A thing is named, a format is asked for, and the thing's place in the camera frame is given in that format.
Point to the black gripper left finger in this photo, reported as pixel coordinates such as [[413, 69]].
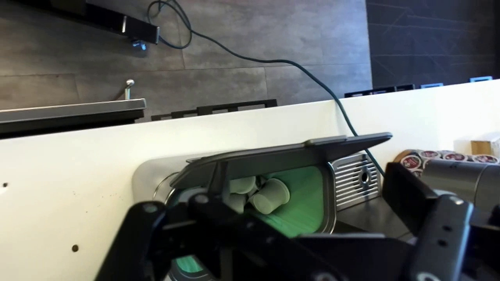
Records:
[[154, 236]]

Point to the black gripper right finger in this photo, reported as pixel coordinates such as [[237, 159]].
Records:
[[440, 223]]

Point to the small white container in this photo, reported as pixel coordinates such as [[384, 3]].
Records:
[[271, 195]]

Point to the silver metal bin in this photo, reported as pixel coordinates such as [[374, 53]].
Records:
[[324, 176]]

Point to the K-cup pod rack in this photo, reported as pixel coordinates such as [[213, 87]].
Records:
[[417, 159]]

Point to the black camera bar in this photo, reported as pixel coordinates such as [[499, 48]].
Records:
[[140, 31]]

